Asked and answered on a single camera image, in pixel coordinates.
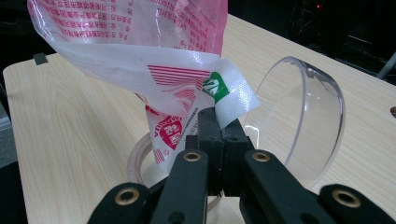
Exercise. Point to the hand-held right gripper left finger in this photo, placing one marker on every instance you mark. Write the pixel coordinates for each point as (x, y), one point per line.
(214, 149)

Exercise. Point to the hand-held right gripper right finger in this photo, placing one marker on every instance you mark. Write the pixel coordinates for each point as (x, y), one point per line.
(233, 146)

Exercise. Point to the clear jar with hinged lid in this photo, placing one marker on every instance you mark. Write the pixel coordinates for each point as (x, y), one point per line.
(311, 124)

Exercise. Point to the pink and white plastic bag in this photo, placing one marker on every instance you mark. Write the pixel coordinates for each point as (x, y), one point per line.
(124, 62)

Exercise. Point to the dark equipment with red light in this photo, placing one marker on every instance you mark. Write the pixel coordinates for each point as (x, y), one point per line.
(311, 25)

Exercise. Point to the white desk leg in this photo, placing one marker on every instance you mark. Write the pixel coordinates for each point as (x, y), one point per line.
(387, 65)

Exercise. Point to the grey tape strip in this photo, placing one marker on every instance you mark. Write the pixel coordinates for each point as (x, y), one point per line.
(40, 58)

